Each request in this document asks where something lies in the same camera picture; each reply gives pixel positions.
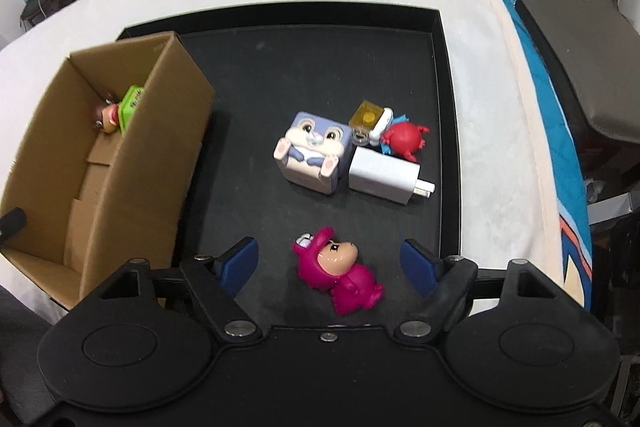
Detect pink bear figurine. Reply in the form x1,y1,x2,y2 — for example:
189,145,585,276
292,227,384,317

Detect brown cardboard box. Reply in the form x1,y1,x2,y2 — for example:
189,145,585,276
1,32,215,309

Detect white charger plug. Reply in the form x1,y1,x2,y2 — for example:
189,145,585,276
348,147,436,205

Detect red crab toy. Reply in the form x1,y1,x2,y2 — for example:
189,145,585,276
348,98,432,162

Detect brown haired doll figurine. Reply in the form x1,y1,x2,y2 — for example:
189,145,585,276
92,93,119,134

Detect grey bunny cube toy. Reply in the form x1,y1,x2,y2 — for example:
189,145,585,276
272,112,354,195

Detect green hexagonal box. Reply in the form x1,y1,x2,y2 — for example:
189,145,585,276
117,84,144,133

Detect black tray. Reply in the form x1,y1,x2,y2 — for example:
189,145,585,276
122,2,460,329

